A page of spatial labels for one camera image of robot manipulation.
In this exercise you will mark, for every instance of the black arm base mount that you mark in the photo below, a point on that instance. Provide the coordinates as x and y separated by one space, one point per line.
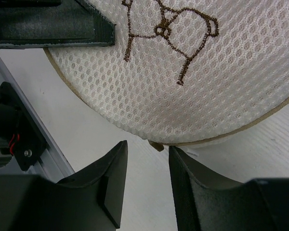
25 140

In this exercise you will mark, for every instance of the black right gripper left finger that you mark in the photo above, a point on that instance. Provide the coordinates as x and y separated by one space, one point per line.
89 200

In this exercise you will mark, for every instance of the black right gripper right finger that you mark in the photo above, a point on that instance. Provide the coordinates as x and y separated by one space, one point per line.
208 201

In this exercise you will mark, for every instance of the aluminium rail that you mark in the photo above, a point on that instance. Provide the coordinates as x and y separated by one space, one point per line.
50 162

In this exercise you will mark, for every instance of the white mesh laundry bag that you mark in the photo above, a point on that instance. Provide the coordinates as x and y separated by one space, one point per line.
184 72

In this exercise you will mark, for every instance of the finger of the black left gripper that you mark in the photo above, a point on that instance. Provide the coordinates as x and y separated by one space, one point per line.
53 23

